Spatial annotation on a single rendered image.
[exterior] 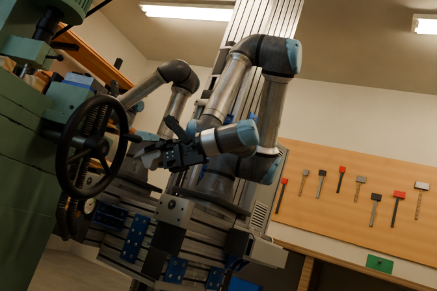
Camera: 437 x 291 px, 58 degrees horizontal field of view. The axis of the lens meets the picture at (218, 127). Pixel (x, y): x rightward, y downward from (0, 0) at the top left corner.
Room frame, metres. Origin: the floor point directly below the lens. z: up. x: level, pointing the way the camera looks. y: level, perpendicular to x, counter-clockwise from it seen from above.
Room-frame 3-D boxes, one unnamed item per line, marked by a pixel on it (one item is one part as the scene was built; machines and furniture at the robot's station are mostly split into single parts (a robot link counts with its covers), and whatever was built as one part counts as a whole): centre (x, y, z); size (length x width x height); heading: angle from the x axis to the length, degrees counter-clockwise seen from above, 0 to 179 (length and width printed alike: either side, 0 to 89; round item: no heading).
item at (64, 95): (1.15, 0.42, 0.91); 0.15 x 0.14 x 0.09; 162
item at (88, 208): (1.35, 0.33, 0.65); 0.06 x 0.04 x 0.08; 162
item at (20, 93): (1.18, 0.50, 0.87); 0.61 x 0.30 x 0.06; 162
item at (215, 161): (1.49, -0.07, 0.98); 0.13 x 0.12 x 0.14; 71
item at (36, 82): (1.04, 0.52, 0.92); 0.04 x 0.04 x 0.03; 75
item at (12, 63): (0.95, 0.56, 0.92); 0.03 x 0.03 x 0.04; 67
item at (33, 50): (1.17, 0.63, 1.03); 0.14 x 0.07 x 0.09; 72
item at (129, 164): (1.82, 0.30, 0.87); 0.15 x 0.15 x 0.10
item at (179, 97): (1.94, 0.24, 1.19); 0.15 x 0.12 x 0.55; 153
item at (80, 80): (1.16, 0.41, 0.99); 0.13 x 0.11 x 0.06; 162
